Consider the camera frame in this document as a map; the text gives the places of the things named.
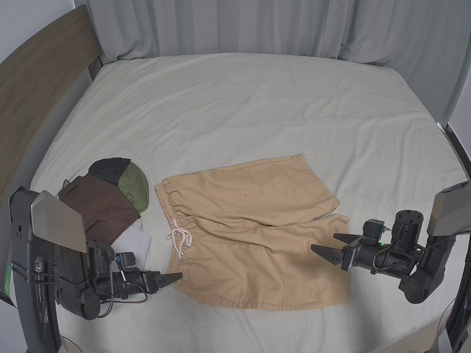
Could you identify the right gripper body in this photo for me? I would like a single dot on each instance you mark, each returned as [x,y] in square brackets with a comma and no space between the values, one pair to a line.
[364,257]

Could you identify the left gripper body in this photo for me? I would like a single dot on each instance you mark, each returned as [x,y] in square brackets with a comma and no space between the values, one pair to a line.
[136,281]

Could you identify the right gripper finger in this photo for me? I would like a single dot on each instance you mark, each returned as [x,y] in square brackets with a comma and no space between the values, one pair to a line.
[331,255]
[349,240]

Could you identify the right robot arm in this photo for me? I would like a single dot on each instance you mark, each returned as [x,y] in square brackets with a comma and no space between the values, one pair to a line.
[419,281]

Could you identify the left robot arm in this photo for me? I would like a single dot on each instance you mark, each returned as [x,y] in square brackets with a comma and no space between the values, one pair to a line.
[29,270]

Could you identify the white garment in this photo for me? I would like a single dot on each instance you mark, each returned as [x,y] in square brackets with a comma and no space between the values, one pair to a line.
[136,241]

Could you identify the dark brown garment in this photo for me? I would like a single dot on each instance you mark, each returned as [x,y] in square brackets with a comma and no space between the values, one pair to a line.
[99,204]

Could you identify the green garment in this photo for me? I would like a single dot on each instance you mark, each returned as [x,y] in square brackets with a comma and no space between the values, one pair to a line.
[136,186]

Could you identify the black garment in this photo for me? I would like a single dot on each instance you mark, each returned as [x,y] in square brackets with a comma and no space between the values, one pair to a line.
[106,169]

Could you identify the pale grey curtain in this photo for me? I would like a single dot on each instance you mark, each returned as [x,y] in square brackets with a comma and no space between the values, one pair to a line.
[202,13]
[404,31]

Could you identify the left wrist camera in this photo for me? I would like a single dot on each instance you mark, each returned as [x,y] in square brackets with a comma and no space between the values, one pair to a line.
[127,260]

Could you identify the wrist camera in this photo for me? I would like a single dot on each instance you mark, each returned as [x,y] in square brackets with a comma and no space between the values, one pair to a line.
[127,260]
[373,228]

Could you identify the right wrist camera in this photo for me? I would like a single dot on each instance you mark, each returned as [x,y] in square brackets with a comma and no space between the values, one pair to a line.
[373,228]

